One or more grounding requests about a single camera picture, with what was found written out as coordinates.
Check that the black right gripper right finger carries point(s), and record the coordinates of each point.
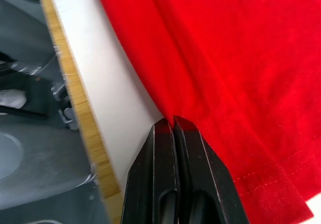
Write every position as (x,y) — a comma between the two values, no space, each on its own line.
(200,173)

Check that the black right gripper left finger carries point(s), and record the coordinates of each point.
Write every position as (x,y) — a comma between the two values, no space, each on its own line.
(148,173)

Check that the red t-shirt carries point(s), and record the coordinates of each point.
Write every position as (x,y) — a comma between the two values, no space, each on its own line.
(225,70)

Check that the grey caster wheel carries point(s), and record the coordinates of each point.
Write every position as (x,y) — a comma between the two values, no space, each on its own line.
(68,117)

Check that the black platform base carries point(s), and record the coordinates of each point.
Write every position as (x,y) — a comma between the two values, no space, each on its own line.
(27,101)

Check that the white sneaker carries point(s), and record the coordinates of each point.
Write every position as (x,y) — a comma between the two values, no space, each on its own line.
(11,99)

